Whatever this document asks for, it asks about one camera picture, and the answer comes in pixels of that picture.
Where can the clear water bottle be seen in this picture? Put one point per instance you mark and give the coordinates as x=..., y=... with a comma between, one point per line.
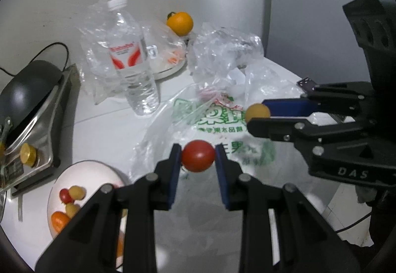
x=136, y=84

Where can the steel induction cooker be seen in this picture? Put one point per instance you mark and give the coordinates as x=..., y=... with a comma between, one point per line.
x=46, y=124

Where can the mandarin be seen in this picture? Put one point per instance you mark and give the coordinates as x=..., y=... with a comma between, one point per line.
x=59, y=221
x=120, y=245

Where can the yellow cherry tomato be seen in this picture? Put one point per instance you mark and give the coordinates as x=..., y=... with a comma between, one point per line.
x=72, y=210
x=78, y=192
x=256, y=112

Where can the crumpled clear plastic bag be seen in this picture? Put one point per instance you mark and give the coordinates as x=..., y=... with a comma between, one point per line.
x=216, y=50

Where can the person's right forearm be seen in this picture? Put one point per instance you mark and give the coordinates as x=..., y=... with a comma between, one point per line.
x=365, y=194

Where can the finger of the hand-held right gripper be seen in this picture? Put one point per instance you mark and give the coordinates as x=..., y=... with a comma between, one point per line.
x=272, y=128
x=287, y=107

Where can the large orange with stem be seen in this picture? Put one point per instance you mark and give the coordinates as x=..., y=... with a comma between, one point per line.
x=180, y=23

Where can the brass cooker knob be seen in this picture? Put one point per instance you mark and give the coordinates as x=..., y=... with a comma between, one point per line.
x=28, y=154

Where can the green printed plastic bag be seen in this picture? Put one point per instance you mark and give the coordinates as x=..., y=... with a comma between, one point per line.
x=216, y=118

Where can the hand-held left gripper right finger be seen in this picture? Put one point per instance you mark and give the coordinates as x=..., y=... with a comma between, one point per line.
x=223, y=177

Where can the black wok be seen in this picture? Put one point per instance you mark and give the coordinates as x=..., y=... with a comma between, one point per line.
x=27, y=90

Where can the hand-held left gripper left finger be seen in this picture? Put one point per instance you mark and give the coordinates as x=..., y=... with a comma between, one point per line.
x=174, y=177

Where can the red cherry tomato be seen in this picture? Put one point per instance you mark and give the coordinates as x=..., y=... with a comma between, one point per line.
x=65, y=196
x=198, y=155

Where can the white plate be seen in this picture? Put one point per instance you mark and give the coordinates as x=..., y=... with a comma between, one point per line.
x=92, y=174

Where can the grey refrigerator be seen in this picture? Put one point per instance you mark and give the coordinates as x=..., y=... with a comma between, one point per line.
x=309, y=13

